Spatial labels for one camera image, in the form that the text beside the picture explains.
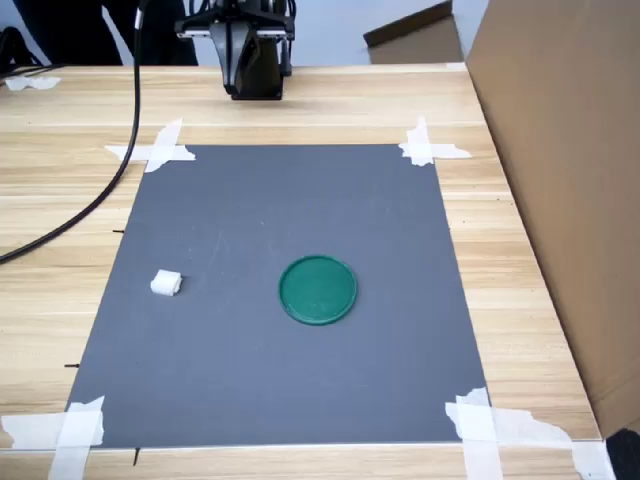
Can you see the small white plastic terminal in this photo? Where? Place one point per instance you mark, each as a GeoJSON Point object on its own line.
{"type": "Point", "coordinates": [166, 283]}

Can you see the round green lid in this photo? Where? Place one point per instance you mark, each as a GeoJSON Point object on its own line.
{"type": "Point", "coordinates": [318, 290]}

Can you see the white tape cross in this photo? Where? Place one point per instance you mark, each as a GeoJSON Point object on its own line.
{"type": "Point", "coordinates": [75, 435]}
{"type": "Point", "coordinates": [422, 147]}
{"type": "Point", "coordinates": [162, 150]}
{"type": "Point", "coordinates": [477, 430]}

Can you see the person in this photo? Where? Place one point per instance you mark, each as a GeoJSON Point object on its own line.
{"type": "Point", "coordinates": [75, 30]}

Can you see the small brown cardboard box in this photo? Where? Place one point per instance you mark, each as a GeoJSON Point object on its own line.
{"type": "Point", "coordinates": [420, 40]}

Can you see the dark grey mat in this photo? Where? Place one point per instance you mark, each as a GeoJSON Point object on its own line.
{"type": "Point", "coordinates": [300, 200]}

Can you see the crumpled white tape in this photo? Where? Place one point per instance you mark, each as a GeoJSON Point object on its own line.
{"type": "Point", "coordinates": [30, 83]}

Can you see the large brown cardboard box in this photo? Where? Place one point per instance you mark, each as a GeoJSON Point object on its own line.
{"type": "Point", "coordinates": [575, 175]}

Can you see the short white tape piece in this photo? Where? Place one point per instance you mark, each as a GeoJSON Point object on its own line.
{"type": "Point", "coordinates": [592, 460]}

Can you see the black object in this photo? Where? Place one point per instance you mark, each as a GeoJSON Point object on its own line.
{"type": "Point", "coordinates": [626, 455]}

